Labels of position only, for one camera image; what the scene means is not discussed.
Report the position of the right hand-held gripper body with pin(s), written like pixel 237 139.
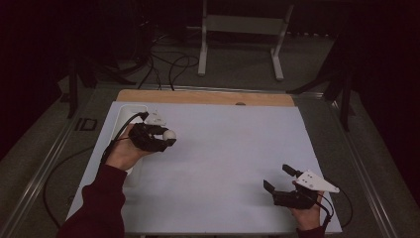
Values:
pixel 297 198

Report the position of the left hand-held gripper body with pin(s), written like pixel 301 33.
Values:
pixel 145 140

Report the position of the white ball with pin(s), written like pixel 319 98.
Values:
pixel 169 134

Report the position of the person's right hand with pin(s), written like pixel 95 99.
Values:
pixel 310 218

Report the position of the person's left hand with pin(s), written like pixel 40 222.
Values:
pixel 124 153

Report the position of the black tripod stand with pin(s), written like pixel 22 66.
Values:
pixel 73 86
pixel 345 99

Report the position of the grey metal stand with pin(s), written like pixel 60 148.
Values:
pixel 244 24

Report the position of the black rectangular floor frame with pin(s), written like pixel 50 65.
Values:
pixel 79 124

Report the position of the metal floor rail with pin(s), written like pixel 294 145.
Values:
pixel 366 185
pixel 43 168

